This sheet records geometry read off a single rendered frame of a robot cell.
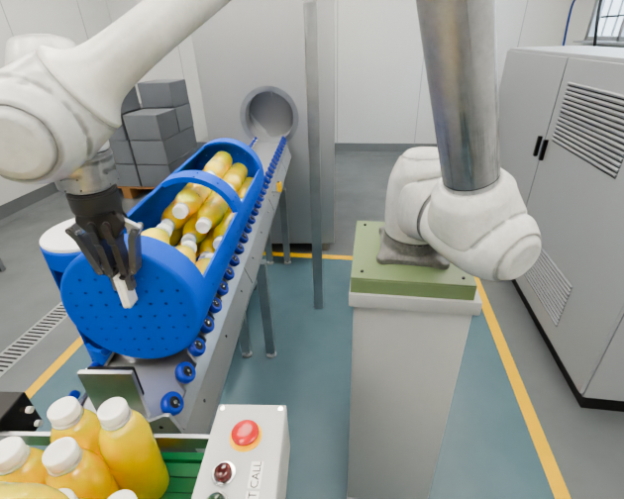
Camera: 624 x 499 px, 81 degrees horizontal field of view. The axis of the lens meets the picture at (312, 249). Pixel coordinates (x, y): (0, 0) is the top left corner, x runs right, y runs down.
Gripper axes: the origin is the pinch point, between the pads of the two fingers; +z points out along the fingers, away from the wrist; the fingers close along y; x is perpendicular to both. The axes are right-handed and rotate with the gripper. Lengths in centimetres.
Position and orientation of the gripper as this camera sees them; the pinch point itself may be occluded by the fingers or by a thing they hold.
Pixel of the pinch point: (126, 288)
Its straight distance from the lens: 78.1
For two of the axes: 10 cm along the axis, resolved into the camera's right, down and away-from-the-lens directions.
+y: 10.0, -0.1, -0.5
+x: 0.4, -5.0, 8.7
